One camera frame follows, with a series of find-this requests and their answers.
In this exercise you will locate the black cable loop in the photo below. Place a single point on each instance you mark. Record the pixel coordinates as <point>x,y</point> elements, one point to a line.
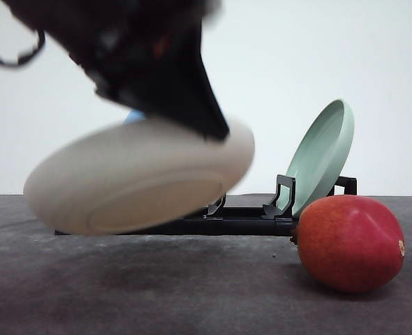
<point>25,59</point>

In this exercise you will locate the blue plate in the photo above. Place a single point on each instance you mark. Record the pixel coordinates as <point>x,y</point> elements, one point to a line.
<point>135,117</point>

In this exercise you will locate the black plastic dish rack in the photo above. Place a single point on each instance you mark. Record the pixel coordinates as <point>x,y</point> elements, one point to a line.
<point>277,220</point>

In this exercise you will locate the white plate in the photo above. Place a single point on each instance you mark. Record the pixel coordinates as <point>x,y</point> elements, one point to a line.
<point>135,177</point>

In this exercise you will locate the green plate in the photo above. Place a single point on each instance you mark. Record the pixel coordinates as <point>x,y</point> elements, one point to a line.
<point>320,156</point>

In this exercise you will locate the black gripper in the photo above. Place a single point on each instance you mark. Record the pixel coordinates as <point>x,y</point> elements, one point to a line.
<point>144,53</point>

